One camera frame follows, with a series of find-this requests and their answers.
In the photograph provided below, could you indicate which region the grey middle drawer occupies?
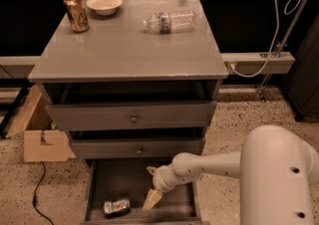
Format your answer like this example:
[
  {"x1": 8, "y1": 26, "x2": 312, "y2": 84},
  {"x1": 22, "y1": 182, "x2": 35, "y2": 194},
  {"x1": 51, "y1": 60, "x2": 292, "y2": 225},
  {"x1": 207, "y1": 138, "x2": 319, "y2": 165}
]
[{"x1": 70, "y1": 138, "x2": 205, "y2": 159}]

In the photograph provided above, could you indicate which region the dark cabinet at right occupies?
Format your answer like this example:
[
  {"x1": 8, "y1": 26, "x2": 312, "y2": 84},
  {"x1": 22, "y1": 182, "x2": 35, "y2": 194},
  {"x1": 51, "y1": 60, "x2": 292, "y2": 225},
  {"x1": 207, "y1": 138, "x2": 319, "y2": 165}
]
[{"x1": 282, "y1": 15, "x2": 319, "y2": 121}]

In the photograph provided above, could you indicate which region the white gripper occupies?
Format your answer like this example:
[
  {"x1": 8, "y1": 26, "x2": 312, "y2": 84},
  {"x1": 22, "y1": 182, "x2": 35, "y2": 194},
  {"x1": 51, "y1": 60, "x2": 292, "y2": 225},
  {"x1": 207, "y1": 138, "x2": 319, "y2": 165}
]
[{"x1": 143, "y1": 164, "x2": 185, "y2": 211}]

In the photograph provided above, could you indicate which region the grey top drawer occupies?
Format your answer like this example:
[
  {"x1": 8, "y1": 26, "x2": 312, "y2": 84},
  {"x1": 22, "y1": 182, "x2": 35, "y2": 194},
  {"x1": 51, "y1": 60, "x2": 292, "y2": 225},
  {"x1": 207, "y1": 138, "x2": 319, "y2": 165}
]
[{"x1": 46, "y1": 102, "x2": 216, "y2": 131}]

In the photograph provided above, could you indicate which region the grey open bottom drawer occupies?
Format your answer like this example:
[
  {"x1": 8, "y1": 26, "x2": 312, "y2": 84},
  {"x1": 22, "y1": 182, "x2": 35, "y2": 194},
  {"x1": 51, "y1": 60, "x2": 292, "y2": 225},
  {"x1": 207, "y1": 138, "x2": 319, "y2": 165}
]
[{"x1": 80, "y1": 157, "x2": 209, "y2": 225}]

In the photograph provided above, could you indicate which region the clear plastic water bottle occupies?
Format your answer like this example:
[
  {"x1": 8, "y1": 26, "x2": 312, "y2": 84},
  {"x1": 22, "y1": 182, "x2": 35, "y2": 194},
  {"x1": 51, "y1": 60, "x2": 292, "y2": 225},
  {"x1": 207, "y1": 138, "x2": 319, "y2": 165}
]
[{"x1": 143, "y1": 10, "x2": 196, "y2": 34}]

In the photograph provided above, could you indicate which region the white bowl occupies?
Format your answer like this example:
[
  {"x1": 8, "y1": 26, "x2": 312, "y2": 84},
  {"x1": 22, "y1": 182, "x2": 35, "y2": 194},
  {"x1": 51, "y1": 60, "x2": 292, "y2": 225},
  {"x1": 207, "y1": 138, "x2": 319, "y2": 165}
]
[{"x1": 87, "y1": 0, "x2": 123, "y2": 16}]

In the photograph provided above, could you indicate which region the black floor cable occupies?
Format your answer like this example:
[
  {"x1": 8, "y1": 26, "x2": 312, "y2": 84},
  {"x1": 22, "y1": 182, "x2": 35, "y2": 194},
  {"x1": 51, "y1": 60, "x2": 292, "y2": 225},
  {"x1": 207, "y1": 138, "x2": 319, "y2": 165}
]
[{"x1": 31, "y1": 161, "x2": 55, "y2": 225}]

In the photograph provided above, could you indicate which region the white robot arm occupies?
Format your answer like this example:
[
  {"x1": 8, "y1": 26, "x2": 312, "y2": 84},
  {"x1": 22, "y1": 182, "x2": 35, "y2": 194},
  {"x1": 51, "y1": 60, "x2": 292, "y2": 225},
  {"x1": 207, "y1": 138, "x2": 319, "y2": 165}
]
[{"x1": 143, "y1": 125, "x2": 319, "y2": 225}]

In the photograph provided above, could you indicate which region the cardboard box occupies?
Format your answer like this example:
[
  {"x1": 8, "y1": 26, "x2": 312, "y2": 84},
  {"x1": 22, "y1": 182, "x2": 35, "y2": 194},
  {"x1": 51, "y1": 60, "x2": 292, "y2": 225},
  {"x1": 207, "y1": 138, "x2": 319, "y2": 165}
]
[{"x1": 6, "y1": 85, "x2": 75, "y2": 162}]

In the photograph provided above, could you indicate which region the grey metal rail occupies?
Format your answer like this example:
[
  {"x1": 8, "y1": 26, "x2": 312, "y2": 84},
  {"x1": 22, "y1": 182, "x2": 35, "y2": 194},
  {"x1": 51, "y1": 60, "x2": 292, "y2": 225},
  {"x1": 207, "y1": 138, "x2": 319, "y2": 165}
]
[{"x1": 221, "y1": 52, "x2": 295, "y2": 76}]

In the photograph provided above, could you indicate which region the green 7up can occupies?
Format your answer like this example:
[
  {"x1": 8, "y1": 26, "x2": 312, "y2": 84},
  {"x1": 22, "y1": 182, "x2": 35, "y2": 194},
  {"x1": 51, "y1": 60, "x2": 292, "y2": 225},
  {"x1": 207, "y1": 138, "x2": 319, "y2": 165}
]
[{"x1": 103, "y1": 197, "x2": 131, "y2": 217}]

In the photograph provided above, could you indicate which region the gold soda can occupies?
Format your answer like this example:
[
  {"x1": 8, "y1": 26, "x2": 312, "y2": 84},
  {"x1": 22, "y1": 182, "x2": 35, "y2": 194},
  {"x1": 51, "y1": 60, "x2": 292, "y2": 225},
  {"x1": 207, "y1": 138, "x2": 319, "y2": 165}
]
[{"x1": 64, "y1": 0, "x2": 90, "y2": 33}]

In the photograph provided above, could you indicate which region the grey drawer cabinet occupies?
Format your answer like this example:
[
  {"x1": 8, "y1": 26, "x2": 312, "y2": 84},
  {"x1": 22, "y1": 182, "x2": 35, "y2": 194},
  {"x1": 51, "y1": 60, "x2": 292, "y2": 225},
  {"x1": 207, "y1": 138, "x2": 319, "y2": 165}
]
[{"x1": 27, "y1": 0, "x2": 229, "y2": 225}]

